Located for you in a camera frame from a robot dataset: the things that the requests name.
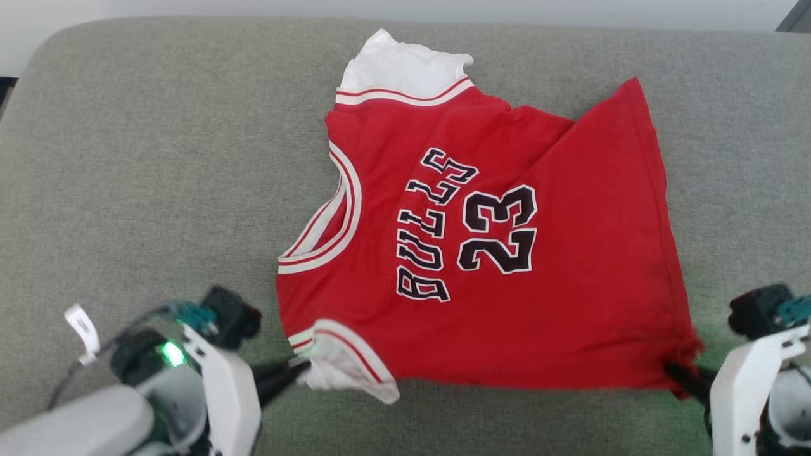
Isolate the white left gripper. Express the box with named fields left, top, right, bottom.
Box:
left=182, top=324, right=312, bottom=456

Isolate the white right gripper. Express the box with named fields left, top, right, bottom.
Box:
left=663, top=324, right=811, bottom=456

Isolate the red Bulls 23 jersey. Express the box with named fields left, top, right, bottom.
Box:
left=276, top=28, right=705, bottom=406

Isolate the grey fabric sofa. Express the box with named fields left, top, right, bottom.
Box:
left=0, top=16, right=811, bottom=456

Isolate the dark grey baseboard strip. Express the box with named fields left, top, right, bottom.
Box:
left=776, top=0, right=811, bottom=34
left=0, top=76, right=19, bottom=122

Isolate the teal left cable connector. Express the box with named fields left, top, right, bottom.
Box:
left=170, top=301, right=218, bottom=336

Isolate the teal cable connector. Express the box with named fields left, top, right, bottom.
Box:
left=776, top=295, right=811, bottom=328
left=170, top=301, right=218, bottom=336

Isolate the teal right cable connector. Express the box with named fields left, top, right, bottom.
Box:
left=776, top=295, right=811, bottom=328

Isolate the white cable label tag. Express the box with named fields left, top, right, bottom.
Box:
left=64, top=303, right=101, bottom=366

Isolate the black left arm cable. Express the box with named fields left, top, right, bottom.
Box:
left=47, top=307, right=175, bottom=411

